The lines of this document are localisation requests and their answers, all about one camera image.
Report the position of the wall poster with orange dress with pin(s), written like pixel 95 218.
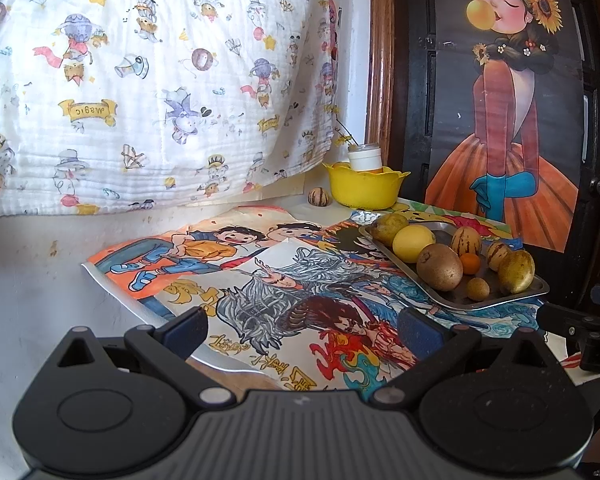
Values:
pixel 505 135

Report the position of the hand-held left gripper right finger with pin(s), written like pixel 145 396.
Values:
pixel 420 335

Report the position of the grey-haired figures drawing sheet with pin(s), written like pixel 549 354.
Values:
pixel 290 300

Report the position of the metal tray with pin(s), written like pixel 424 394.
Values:
pixel 454 299

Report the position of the green pear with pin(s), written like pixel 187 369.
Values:
pixel 386 228
pixel 516 271

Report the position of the brown kiwi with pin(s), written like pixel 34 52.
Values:
pixel 439 267

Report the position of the striped nut near bowl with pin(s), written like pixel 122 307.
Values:
pixel 319 196

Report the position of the yellow plastic bowl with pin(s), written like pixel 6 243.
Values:
pixel 365 187

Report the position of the black panelled door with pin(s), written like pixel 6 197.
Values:
pixel 412 60

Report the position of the white cartoon printed blanket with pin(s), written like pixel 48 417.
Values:
pixel 155 85

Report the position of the large striped pepino melon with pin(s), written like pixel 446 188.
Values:
pixel 465 241

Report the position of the brown wooden frame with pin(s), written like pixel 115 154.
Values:
pixel 382 60

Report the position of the brown longan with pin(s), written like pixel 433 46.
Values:
pixel 478 289

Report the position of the yellow flower sprig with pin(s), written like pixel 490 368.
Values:
pixel 341 132

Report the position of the small striped pepino melon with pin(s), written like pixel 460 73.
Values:
pixel 497 255

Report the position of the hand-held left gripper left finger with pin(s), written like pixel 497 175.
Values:
pixel 185 331

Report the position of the yellow lemon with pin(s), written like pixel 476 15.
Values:
pixel 413 243

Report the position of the yellow and red drawing sheet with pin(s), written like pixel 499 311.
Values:
pixel 480 222

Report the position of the small orange kumquat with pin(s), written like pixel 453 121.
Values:
pixel 470 262

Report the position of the cartoon boys drawing sheet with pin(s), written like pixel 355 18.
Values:
pixel 195 255

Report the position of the white capped bottle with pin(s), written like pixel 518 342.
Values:
pixel 365 159

